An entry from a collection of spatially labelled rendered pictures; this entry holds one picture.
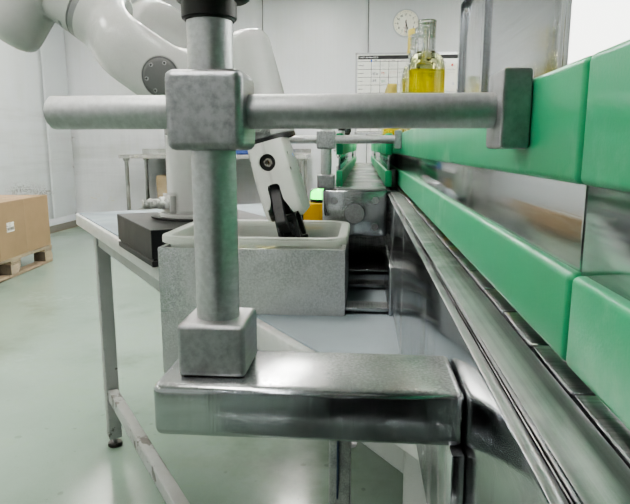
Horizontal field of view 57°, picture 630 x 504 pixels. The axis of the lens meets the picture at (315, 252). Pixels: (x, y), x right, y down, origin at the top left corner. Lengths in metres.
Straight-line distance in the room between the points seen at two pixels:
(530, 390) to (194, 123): 0.13
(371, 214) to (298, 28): 6.20
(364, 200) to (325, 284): 0.21
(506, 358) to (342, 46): 6.76
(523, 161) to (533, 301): 0.05
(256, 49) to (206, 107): 0.54
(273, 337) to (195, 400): 0.42
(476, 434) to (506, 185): 0.10
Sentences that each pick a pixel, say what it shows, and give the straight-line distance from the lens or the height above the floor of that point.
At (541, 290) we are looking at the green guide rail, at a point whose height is 0.90.
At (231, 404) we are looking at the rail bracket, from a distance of 0.21.
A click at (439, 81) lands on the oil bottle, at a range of 0.96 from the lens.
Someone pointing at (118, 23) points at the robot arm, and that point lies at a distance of 0.76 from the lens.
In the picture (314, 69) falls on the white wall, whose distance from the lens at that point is 6.90.
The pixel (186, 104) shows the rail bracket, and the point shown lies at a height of 0.96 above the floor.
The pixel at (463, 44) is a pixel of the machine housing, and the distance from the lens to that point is 1.64.
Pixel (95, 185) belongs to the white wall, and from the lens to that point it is 7.57.
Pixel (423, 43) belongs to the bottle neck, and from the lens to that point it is 0.98.
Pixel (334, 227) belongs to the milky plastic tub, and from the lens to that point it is 0.81.
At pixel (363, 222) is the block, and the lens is 0.84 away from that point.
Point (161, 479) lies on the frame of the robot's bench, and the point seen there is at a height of 0.20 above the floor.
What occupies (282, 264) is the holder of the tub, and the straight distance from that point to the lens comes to 0.67.
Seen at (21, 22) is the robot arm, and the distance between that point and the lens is 0.90.
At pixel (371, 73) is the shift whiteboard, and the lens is 6.86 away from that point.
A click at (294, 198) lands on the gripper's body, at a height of 0.88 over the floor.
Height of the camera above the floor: 0.94
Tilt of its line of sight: 10 degrees down
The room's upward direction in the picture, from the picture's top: straight up
